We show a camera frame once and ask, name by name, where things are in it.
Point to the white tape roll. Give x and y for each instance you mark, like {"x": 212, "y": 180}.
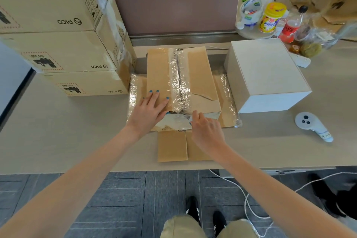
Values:
{"x": 251, "y": 19}

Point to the black striped shoe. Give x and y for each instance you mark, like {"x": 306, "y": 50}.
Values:
{"x": 193, "y": 208}
{"x": 219, "y": 224}

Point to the mauve desk divider panel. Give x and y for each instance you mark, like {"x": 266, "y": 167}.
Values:
{"x": 175, "y": 9}
{"x": 347, "y": 31}

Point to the small white printed bottle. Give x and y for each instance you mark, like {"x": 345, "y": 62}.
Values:
{"x": 279, "y": 30}

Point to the round beige shelf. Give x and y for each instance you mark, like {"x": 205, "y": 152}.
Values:
{"x": 251, "y": 34}

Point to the red label soda bottle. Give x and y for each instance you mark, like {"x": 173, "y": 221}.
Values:
{"x": 290, "y": 30}

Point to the clear plastic cup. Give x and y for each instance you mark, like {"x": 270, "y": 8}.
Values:
{"x": 302, "y": 32}

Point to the white power strip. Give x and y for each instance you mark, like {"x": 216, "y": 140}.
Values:
{"x": 301, "y": 60}

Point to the small white round cap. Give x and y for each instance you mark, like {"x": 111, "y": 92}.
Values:
{"x": 240, "y": 25}

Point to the person's left forearm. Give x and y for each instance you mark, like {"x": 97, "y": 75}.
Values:
{"x": 69, "y": 184}

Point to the clear bag of snacks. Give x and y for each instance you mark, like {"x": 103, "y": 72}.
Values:
{"x": 311, "y": 49}

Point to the white handheld controller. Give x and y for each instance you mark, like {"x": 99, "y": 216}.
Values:
{"x": 305, "y": 122}

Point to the person's left hand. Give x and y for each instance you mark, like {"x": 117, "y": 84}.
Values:
{"x": 145, "y": 115}

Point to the person's right forearm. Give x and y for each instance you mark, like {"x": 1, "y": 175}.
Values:
{"x": 279, "y": 198}

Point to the yellow lid jar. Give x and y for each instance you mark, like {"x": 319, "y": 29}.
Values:
{"x": 269, "y": 24}

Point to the white box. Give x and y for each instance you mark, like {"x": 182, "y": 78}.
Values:
{"x": 265, "y": 65}

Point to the person's right hand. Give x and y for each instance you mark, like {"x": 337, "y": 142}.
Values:
{"x": 207, "y": 134}

